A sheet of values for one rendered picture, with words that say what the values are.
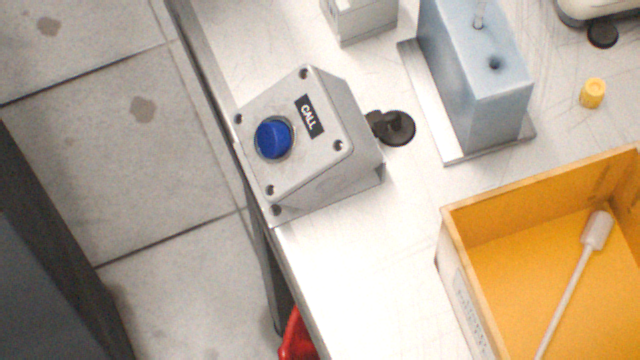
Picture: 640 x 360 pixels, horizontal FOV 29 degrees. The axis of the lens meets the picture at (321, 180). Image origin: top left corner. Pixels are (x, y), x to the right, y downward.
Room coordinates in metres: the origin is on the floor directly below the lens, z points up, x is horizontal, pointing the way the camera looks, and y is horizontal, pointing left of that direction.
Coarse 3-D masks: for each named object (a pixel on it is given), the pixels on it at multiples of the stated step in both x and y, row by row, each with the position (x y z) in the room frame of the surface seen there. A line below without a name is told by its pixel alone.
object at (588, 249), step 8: (584, 248) 0.26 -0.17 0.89; (592, 248) 0.26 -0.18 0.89; (584, 256) 0.25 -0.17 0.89; (584, 264) 0.25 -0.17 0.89; (576, 272) 0.24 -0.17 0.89; (576, 280) 0.24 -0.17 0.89; (568, 288) 0.23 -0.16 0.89; (568, 296) 0.23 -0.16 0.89; (560, 304) 0.22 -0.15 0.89; (560, 312) 0.22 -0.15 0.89; (552, 320) 0.21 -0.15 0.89; (552, 328) 0.21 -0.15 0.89; (544, 336) 0.20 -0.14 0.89; (552, 336) 0.20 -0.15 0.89; (544, 344) 0.20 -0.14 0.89; (536, 352) 0.19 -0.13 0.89; (544, 352) 0.19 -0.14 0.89
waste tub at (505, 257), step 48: (624, 144) 0.30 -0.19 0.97; (528, 192) 0.28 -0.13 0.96; (576, 192) 0.29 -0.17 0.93; (624, 192) 0.29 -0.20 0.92; (480, 240) 0.27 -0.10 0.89; (528, 240) 0.27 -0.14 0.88; (576, 240) 0.27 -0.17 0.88; (624, 240) 0.27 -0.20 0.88; (480, 288) 0.21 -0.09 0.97; (528, 288) 0.24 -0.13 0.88; (576, 288) 0.23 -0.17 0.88; (624, 288) 0.23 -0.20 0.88; (480, 336) 0.19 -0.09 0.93; (528, 336) 0.20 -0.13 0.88; (576, 336) 0.20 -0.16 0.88; (624, 336) 0.20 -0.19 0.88
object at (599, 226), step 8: (592, 216) 0.28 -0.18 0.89; (600, 216) 0.28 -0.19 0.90; (608, 216) 0.28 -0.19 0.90; (592, 224) 0.27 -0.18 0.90; (600, 224) 0.27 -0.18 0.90; (608, 224) 0.27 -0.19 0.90; (584, 232) 0.27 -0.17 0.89; (592, 232) 0.27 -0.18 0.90; (600, 232) 0.27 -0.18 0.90; (608, 232) 0.27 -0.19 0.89; (584, 240) 0.26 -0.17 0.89; (592, 240) 0.26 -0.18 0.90; (600, 240) 0.26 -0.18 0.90; (600, 248) 0.26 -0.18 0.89
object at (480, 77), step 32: (448, 0) 0.41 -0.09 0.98; (416, 32) 0.43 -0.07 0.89; (448, 32) 0.38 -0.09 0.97; (480, 32) 0.38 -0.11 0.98; (512, 32) 0.38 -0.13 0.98; (416, 64) 0.41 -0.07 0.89; (448, 64) 0.38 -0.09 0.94; (480, 64) 0.36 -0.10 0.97; (512, 64) 0.36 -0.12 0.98; (416, 96) 0.38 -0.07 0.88; (448, 96) 0.37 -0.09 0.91; (480, 96) 0.34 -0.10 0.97; (512, 96) 0.34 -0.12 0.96; (448, 128) 0.36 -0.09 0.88; (480, 128) 0.34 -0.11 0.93; (512, 128) 0.34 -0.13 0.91; (448, 160) 0.33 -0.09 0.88
